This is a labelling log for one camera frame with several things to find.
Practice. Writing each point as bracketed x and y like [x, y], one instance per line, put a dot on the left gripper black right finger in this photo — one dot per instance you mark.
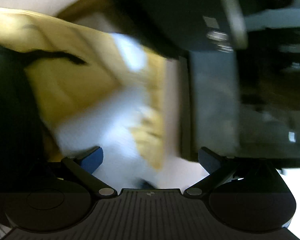
[220, 170]

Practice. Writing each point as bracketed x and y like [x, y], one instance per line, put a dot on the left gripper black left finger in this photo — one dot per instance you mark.
[83, 165]

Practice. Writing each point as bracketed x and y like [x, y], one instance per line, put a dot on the white paper towel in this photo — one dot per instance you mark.
[108, 124]

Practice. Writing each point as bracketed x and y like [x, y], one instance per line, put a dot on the black blue knee pad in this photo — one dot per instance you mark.
[21, 129]

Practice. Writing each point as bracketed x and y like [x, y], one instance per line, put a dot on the yellow cartoon printed cloth mat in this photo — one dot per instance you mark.
[63, 88]

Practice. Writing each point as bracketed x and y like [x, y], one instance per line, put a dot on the black round appliance on legs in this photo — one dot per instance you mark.
[171, 27]

